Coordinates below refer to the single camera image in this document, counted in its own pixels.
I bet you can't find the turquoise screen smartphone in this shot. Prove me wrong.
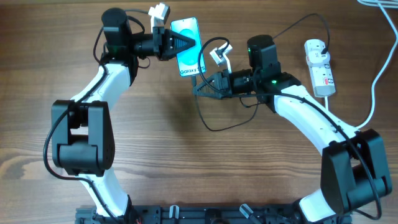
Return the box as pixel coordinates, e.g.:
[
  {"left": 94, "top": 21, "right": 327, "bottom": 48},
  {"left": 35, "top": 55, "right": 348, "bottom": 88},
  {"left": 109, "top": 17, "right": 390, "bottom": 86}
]
[{"left": 170, "top": 17, "right": 207, "bottom": 78}]

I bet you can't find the black USB charging cable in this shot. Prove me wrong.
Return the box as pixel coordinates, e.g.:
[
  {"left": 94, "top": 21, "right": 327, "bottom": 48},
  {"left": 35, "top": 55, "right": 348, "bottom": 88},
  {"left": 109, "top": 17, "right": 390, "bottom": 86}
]
[{"left": 190, "top": 12, "right": 331, "bottom": 132}]

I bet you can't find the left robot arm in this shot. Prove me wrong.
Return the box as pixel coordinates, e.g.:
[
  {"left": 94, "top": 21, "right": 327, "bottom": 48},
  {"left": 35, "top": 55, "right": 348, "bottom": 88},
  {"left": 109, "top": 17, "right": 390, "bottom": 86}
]
[{"left": 43, "top": 2, "right": 195, "bottom": 223}]

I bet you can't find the white USB charger plug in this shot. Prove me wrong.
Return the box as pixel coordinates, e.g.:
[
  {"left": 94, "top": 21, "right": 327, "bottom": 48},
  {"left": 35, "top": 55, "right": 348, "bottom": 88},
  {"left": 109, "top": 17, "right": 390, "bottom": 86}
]
[{"left": 306, "top": 50, "right": 330, "bottom": 67}]

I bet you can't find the white power strip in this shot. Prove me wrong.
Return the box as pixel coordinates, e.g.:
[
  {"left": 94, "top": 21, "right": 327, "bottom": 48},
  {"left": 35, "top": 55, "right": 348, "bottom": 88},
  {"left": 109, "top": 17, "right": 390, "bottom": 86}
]
[{"left": 304, "top": 39, "right": 336, "bottom": 98}]

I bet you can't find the black right camera cable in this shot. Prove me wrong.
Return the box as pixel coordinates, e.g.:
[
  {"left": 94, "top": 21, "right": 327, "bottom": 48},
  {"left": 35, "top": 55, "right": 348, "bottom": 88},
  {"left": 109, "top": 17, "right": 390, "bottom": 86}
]
[{"left": 197, "top": 37, "right": 382, "bottom": 221}]

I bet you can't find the black camera cable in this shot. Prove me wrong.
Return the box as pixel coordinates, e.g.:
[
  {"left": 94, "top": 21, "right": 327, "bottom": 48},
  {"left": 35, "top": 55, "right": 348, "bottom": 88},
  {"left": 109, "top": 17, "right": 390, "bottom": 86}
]
[
  {"left": 197, "top": 37, "right": 382, "bottom": 221},
  {"left": 42, "top": 9, "right": 150, "bottom": 220}
]

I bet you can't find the black left camera cable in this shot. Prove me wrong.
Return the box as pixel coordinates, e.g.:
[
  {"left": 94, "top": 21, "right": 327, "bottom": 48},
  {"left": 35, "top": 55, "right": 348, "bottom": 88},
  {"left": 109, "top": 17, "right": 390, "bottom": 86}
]
[{"left": 42, "top": 9, "right": 150, "bottom": 220}]

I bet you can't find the white power strip cord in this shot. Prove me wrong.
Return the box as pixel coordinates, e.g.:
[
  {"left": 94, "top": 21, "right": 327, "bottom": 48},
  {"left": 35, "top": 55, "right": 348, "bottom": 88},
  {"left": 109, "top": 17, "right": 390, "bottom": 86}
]
[{"left": 323, "top": 0, "right": 398, "bottom": 131}]

